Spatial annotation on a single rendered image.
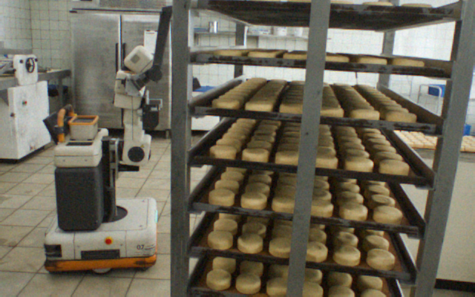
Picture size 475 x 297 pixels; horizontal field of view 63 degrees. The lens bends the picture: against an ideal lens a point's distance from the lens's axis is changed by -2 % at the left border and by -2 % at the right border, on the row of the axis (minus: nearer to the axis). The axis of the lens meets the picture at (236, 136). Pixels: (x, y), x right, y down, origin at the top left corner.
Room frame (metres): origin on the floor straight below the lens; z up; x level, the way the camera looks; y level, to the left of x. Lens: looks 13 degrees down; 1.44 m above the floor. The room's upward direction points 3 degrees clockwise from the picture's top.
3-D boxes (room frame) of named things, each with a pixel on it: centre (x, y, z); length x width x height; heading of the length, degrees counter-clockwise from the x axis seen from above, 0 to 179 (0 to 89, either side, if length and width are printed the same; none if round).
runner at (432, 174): (0.93, -0.37, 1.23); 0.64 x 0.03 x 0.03; 171
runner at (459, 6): (0.93, -0.37, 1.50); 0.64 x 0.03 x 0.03; 171
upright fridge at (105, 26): (5.94, 1.64, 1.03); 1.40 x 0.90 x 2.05; 91
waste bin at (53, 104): (6.11, 2.95, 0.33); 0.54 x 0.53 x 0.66; 91
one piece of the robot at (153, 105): (2.51, 0.57, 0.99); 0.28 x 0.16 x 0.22; 11
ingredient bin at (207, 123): (6.08, 0.54, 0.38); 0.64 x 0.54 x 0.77; 3
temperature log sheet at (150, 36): (5.52, 1.21, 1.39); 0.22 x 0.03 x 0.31; 91
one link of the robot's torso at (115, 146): (2.54, 0.70, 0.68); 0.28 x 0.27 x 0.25; 11
